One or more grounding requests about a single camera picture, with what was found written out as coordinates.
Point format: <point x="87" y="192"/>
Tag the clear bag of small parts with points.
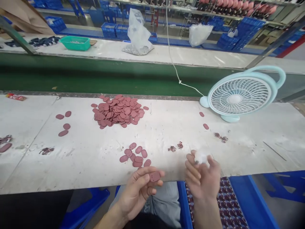
<point x="138" y="33"/>

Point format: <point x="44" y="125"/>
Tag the blue plastic crate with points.
<point x="56" y="23"/>

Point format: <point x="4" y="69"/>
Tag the pile of dark blue pieces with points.
<point x="40" y="41"/>

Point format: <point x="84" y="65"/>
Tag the person's left fingers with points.
<point x="155" y="188"/>

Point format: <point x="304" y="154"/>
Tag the blue plastic bin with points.
<point x="257" y="205"/>

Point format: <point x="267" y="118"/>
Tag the light blue desk fan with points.
<point x="240" y="95"/>

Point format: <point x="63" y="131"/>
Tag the blue metal frame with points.
<point x="286" y="186"/>

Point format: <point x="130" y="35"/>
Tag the large pile of red ovals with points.
<point x="118" y="112"/>

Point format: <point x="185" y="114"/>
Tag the row of blue crates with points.
<point x="115" y="30"/>

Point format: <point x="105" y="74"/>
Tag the grey metal post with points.
<point x="274" y="45"/>
<point x="16" y="33"/>

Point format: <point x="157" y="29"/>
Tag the clear plastic bag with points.
<point x="199" y="34"/>

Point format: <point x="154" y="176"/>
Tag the person's left hand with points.
<point x="133" y="193"/>

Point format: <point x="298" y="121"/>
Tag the person's left thumb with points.
<point x="143" y="172"/>

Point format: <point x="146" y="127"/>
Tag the rack of pink shoe lasts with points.
<point x="238" y="6"/>

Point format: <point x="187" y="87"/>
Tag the single punched red oval piece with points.
<point x="154" y="177"/>

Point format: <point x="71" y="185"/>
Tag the dark red small clip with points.
<point x="172" y="149"/>
<point x="180" y="144"/>
<point x="216" y="134"/>
<point x="46" y="150"/>
<point x="224" y="139"/>
<point x="5" y="139"/>

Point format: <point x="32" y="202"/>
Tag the person's left index finger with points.
<point x="162" y="174"/>

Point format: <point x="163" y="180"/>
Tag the person's right hand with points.
<point x="207" y="181"/>

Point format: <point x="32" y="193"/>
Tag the white fluffy wad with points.
<point x="202" y="157"/>

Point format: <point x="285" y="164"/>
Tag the green conveyor belt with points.
<point x="95" y="76"/>

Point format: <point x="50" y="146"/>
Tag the stack of blue crates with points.
<point x="240" y="33"/>

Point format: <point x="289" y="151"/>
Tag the person's right fingers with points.
<point x="191" y="167"/>

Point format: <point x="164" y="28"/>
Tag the green plastic basket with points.
<point x="75" y="43"/>

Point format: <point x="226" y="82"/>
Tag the red snack wrapper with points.
<point x="16" y="96"/>

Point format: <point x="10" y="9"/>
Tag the small cluster of punched ovals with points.
<point x="136" y="156"/>

